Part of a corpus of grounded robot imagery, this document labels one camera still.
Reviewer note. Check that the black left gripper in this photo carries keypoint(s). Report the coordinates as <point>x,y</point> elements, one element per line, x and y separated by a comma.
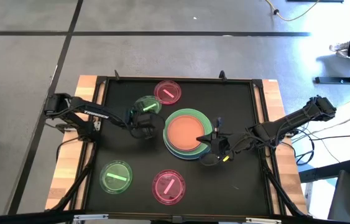
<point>145,126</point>

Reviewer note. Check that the orange plastic plate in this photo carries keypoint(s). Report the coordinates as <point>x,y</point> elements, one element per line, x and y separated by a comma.
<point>184,132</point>

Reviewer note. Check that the black desk base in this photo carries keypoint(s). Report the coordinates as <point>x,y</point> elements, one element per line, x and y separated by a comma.
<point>342,80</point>

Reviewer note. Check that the blue plastic plate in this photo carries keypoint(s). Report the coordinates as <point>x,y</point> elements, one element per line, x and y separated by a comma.
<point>190,157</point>

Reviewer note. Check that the black frame bar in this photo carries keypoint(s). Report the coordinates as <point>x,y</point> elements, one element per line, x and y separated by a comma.
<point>22,217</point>

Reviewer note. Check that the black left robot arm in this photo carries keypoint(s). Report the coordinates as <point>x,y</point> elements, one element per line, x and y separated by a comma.
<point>94,113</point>

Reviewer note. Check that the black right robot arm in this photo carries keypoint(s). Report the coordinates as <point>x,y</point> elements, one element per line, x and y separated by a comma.
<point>286,123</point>

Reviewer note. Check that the black desk leg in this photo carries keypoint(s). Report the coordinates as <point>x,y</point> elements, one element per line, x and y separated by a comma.
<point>324,171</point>

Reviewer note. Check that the green transparent plastic plate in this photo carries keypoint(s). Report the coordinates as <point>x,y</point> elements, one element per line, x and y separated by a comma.
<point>115,186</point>
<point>150,101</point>

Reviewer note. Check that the silver metal bracket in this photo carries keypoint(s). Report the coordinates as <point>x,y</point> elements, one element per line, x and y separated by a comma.
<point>90,217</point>
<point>263,221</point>

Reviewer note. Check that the red transparent plastic plate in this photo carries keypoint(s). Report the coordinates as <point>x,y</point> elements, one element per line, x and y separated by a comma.
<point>174,196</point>
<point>162,98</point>

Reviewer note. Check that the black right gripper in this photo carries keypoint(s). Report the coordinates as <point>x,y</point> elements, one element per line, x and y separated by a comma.
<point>227,143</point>

